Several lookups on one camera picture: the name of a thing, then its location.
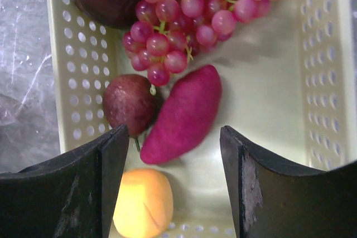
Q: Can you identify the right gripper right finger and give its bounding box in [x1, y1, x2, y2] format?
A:
[220, 126, 356, 238]

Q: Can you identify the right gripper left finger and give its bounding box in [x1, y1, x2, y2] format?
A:
[1, 125, 129, 237]

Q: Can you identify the orange fruit toy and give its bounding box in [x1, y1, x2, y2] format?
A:
[113, 168, 173, 238]

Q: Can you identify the dark brown passion fruit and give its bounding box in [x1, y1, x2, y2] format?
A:
[103, 74, 159, 137]

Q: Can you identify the purple sweet potato toy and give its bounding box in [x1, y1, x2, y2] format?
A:
[140, 65, 222, 165]

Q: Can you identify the purple grape bunch toy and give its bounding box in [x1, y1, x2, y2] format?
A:
[122, 0, 276, 86]

